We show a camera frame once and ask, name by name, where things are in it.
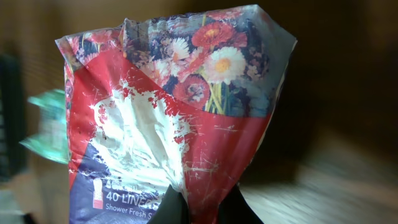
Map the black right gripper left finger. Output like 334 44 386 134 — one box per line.
147 185 190 224

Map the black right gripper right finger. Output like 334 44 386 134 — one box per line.
218 185 264 224

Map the pink purple floral pad pack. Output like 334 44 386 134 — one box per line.
56 5 297 223

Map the teal snack packet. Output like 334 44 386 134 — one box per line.
20 89 69 164

